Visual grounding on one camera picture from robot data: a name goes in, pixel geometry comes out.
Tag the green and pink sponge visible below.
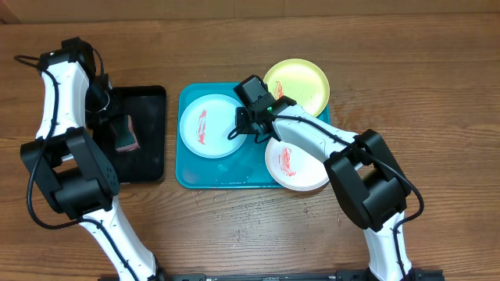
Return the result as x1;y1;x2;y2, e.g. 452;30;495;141
110;115;140;152

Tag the yellow green plate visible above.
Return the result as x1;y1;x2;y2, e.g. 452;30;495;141
263;59;330;117

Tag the light blue plate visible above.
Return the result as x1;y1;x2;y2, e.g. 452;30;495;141
180;94;246;158

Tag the white plate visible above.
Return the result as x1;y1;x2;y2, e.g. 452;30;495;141
265;138;329;191

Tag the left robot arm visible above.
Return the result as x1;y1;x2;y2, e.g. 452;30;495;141
16;37;168;280

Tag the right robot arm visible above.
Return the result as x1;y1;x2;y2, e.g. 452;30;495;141
229;75;424;280

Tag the black plastic tray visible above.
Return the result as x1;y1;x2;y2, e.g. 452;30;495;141
92;85;166;183

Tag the teal plastic tray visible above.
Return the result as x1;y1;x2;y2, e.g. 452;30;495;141
175;83;281;189

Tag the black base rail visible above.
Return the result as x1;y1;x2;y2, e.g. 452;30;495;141
97;269;446;281

